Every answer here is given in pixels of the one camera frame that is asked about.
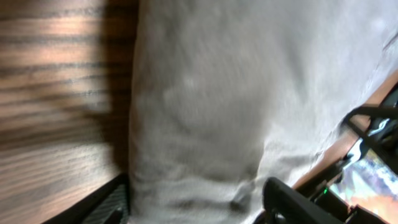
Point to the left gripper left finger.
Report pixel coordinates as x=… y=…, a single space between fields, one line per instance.
x=107 y=205

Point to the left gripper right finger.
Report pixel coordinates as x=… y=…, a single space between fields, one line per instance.
x=279 y=199

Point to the grey shorts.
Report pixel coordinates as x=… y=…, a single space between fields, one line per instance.
x=228 y=93

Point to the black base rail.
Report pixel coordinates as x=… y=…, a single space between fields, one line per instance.
x=361 y=187

